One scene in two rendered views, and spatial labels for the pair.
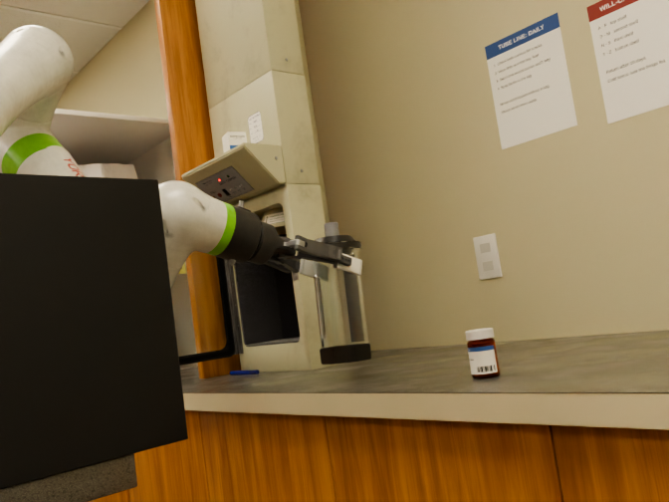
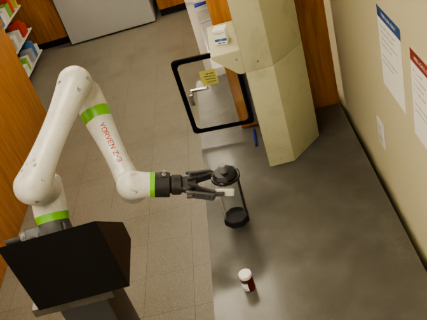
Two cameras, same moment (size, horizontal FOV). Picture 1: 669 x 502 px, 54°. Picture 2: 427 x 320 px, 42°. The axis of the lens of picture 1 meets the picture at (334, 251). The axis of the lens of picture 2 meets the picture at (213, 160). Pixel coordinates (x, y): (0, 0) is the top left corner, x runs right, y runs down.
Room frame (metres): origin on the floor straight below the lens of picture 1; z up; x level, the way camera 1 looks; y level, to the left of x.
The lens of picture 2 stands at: (0.19, -1.20, 2.38)
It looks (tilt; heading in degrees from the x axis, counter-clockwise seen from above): 34 degrees down; 49
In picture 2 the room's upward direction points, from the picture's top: 18 degrees counter-clockwise
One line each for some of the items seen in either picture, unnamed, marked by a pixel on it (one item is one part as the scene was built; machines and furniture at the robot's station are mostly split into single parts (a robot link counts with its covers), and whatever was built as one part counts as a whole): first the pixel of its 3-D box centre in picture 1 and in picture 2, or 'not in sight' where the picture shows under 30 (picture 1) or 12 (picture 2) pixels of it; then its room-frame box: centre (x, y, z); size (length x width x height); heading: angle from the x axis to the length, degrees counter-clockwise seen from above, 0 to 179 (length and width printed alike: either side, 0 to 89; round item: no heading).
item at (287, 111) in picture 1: (292, 227); (275, 66); (1.84, 0.11, 1.33); 0.32 x 0.25 x 0.77; 42
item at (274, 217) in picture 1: (288, 219); not in sight; (1.81, 0.11, 1.34); 0.18 x 0.18 x 0.05
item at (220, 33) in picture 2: (235, 145); (220, 34); (1.69, 0.22, 1.54); 0.05 x 0.05 x 0.06; 28
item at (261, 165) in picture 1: (231, 178); (225, 49); (1.72, 0.25, 1.46); 0.32 x 0.11 x 0.10; 42
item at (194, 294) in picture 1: (175, 290); (213, 93); (1.77, 0.44, 1.19); 0.30 x 0.01 x 0.40; 125
